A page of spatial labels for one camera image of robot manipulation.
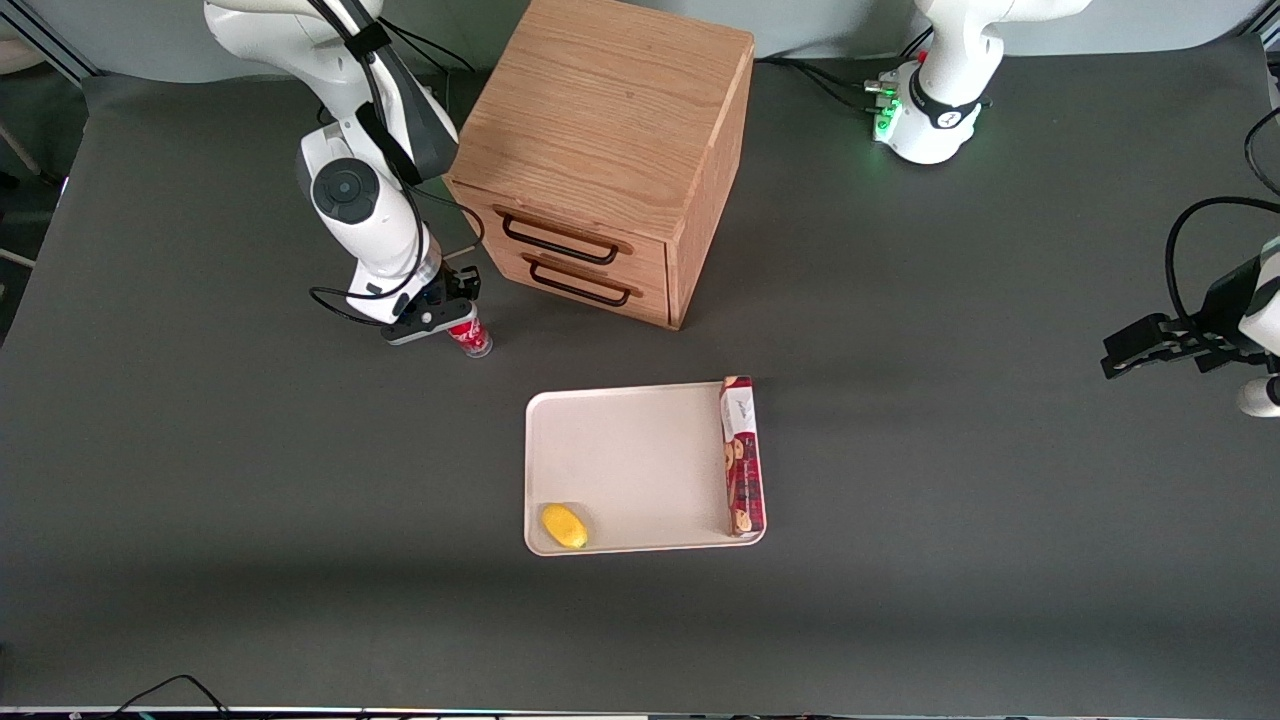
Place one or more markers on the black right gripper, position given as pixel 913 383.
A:
pixel 451 291

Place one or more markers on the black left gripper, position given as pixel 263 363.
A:
pixel 1212 306

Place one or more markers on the red soda can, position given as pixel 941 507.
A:
pixel 470 335

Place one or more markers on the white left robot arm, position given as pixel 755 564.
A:
pixel 945 90

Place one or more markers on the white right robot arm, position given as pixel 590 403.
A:
pixel 350 190

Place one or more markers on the cream rectangular plastic tray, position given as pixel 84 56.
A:
pixel 630 460

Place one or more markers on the wooden drawer front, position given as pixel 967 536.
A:
pixel 600 285
pixel 580 235

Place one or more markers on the wooden two-drawer cabinet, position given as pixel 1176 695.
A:
pixel 600 110

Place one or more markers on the yellow lemon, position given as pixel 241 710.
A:
pixel 564 526

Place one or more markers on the red tartan cookie box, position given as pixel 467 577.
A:
pixel 743 460

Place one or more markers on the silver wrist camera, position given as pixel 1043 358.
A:
pixel 425 322

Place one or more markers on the aluminium frame profile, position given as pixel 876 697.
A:
pixel 45 40

